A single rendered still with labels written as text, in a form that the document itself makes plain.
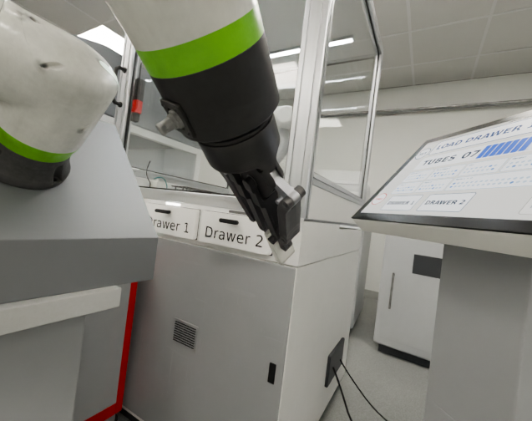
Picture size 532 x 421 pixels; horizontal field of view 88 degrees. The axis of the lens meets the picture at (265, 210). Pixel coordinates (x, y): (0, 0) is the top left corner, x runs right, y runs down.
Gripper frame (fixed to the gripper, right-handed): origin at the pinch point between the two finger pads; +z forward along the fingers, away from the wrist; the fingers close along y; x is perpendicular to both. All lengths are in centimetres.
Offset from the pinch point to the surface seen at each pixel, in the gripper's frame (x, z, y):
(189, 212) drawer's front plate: 2, 35, -60
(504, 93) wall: 359, 174, -44
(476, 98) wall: 348, 178, -66
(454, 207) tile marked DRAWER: 25.2, 8.2, 13.7
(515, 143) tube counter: 40.9, 5.4, 15.8
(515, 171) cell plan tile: 32.3, 3.9, 18.2
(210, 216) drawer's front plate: 5, 34, -50
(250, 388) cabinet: -22, 65, -12
